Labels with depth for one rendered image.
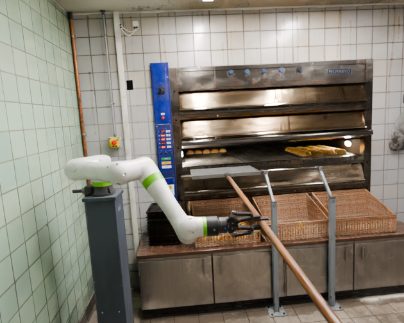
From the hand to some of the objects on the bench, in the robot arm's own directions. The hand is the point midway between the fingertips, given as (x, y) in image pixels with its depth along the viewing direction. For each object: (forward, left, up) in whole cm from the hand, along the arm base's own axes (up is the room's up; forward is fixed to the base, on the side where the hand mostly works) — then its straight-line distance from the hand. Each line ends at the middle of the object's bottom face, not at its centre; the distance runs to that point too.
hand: (260, 222), depth 148 cm
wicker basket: (-10, +128, -56) cm, 140 cm away
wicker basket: (+50, +131, -56) cm, 151 cm away
